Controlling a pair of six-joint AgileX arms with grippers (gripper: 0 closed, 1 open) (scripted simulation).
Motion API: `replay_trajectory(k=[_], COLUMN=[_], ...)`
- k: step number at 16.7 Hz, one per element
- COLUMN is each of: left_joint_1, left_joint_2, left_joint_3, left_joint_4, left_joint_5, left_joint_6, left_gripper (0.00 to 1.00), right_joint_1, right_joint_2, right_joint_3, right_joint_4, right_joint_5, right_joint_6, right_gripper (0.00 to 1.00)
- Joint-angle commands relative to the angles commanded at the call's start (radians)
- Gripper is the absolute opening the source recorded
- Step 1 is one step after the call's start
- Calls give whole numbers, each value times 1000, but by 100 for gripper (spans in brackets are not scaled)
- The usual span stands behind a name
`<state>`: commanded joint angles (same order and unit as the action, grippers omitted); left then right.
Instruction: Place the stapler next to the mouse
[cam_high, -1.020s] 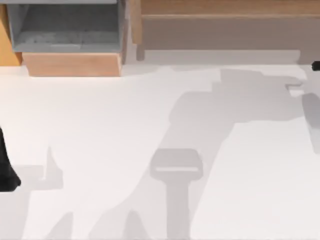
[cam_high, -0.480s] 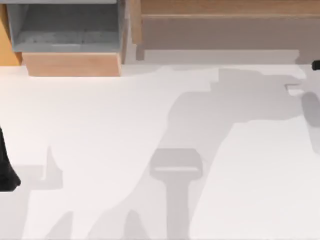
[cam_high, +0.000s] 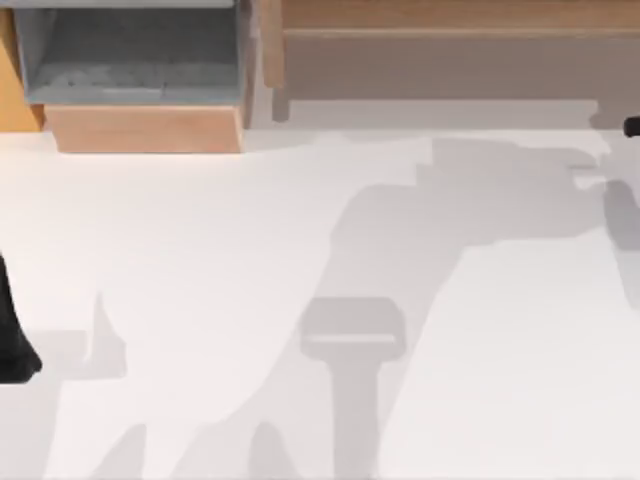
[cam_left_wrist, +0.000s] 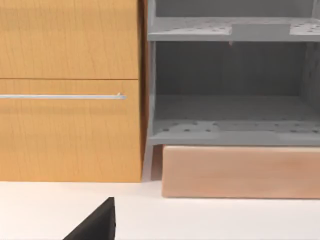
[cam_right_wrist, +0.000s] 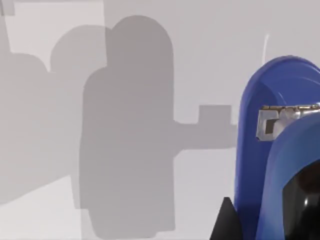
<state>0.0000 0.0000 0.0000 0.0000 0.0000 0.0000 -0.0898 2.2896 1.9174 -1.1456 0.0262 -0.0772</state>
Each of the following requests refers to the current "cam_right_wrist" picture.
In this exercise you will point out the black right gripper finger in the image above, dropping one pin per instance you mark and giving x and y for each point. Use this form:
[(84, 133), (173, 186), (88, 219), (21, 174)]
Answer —
[(226, 225)]

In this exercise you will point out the blue stapler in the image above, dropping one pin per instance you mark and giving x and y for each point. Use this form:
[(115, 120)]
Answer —
[(252, 125)]

